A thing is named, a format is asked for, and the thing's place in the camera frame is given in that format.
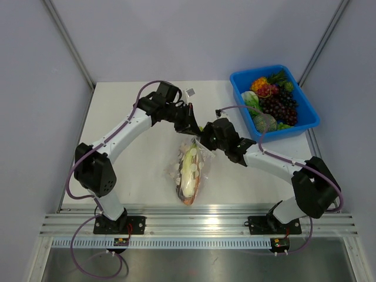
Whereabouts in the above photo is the green white celery stalk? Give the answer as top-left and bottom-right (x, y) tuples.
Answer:
(176, 137), (205, 197)

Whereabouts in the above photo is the controller board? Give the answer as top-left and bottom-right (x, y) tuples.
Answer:
(270, 237), (290, 253)
(113, 238), (129, 247)

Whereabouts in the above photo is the orange purple papaya slice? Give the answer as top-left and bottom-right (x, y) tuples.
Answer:
(179, 174), (203, 206)

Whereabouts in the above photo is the blue plastic bin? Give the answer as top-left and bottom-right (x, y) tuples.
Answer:
(230, 65), (320, 143)

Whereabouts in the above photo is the white slotted cable duct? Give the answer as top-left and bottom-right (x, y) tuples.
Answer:
(52, 237), (271, 250)

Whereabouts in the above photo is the clear dotted zip top bag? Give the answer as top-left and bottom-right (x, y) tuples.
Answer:
(165, 137), (215, 206)

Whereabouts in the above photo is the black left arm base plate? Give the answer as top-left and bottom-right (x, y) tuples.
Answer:
(93, 216), (146, 235)

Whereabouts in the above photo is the dark purple grape bunch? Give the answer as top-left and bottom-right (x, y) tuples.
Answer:
(256, 85), (298, 126)

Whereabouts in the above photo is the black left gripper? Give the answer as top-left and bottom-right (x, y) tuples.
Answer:
(164, 102), (202, 136)

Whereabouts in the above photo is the orange yellow fruit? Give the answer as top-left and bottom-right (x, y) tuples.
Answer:
(250, 76), (268, 92)

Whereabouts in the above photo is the green netted melon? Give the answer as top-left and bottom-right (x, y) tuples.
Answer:
(253, 114), (277, 133)

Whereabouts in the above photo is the left controller board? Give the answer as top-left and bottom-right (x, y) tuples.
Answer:
(113, 238), (129, 247)

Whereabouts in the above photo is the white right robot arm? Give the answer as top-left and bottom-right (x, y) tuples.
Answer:
(200, 118), (341, 234)

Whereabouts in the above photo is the green lettuce leaf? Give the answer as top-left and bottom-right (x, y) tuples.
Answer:
(241, 91), (261, 115)

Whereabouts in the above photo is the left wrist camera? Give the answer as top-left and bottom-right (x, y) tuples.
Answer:
(184, 88), (195, 98)

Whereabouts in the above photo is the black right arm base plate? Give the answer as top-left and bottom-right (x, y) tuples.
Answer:
(244, 216), (302, 235)

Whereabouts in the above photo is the dark green herb sprig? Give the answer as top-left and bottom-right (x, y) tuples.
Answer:
(267, 69), (287, 86)

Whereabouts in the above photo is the right controller board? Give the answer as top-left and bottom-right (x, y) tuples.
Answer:
(270, 237), (290, 253)

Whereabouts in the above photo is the aluminium rail frame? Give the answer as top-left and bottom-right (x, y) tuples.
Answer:
(39, 204), (359, 238)

